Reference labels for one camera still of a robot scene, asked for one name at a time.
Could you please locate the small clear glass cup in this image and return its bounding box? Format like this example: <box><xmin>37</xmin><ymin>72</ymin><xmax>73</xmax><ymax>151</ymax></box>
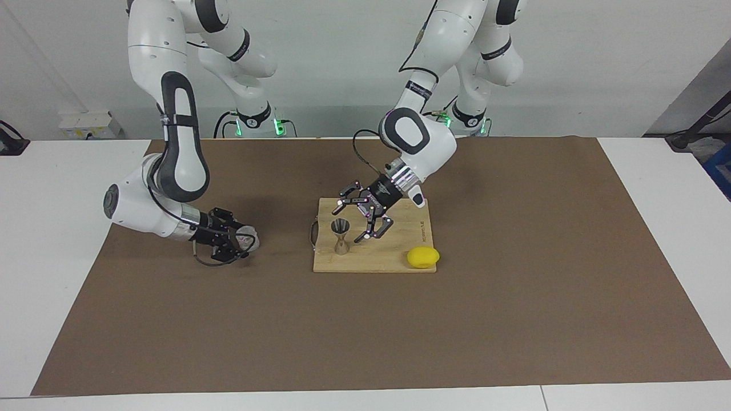
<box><xmin>234</xmin><ymin>225</ymin><xmax>260</xmax><ymax>252</ymax></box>

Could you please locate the steel double jigger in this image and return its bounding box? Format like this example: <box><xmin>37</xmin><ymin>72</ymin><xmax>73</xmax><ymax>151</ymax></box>
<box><xmin>331</xmin><ymin>218</ymin><xmax>351</xmax><ymax>256</ymax></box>

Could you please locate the white wall socket box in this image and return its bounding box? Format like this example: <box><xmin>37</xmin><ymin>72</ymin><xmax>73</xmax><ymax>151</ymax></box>
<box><xmin>59</xmin><ymin>111</ymin><xmax>122</xmax><ymax>139</ymax></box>

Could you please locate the blue crate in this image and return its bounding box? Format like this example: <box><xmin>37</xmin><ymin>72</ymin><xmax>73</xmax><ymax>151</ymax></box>
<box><xmin>704</xmin><ymin>140</ymin><xmax>731</xmax><ymax>202</ymax></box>

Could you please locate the black clamp mount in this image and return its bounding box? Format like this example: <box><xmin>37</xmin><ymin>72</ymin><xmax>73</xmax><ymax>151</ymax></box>
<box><xmin>0</xmin><ymin>120</ymin><xmax>30</xmax><ymax>156</ymax></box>

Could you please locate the yellow lemon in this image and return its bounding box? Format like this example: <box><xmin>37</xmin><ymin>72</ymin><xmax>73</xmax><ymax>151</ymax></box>
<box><xmin>406</xmin><ymin>246</ymin><xmax>441</xmax><ymax>269</ymax></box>

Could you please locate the brown table mat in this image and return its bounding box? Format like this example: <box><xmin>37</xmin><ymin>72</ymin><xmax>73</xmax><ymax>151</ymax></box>
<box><xmin>30</xmin><ymin>136</ymin><xmax>731</xmax><ymax>396</ymax></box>

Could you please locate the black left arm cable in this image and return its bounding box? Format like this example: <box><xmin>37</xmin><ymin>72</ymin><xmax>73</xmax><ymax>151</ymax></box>
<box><xmin>351</xmin><ymin>128</ymin><xmax>395</xmax><ymax>175</ymax></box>

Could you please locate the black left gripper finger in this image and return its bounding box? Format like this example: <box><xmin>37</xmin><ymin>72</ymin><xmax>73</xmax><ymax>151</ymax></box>
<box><xmin>353</xmin><ymin>204</ymin><xmax>395</xmax><ymax>244</ymax></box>
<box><xmin>335</xmin><ymin>181</ymin><xmax>375</xmax><ymax>213</ymax></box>

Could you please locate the wooden cutting board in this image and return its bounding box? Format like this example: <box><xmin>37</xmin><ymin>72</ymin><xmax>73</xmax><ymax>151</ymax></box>
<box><xmin>308</xmin><ymin>198</ymin><xmax>437</xmax><ymax>273</ymax></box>

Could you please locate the black right base cable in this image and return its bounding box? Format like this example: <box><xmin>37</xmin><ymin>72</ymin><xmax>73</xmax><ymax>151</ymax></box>
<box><xmin>214</xmin><ymin>110</ymin><xmax>240</xmax><ymax>138</ymax></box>

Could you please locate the black stand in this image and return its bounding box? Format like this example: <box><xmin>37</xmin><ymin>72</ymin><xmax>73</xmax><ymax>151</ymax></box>
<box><xmin>665</xmin><ymin>91</ymin><xmax>731</xmax><ymax>152</ymax></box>

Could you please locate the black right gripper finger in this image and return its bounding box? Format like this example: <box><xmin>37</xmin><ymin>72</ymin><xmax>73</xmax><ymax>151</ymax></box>
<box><xmin>211</xmin><ymin>240</ymin><xmax>251</xmax><ymax>264</ymax></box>
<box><xmin>212</xmin><ymin>208</ymin><xmax>252</xmax><ymax>232</ymax></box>

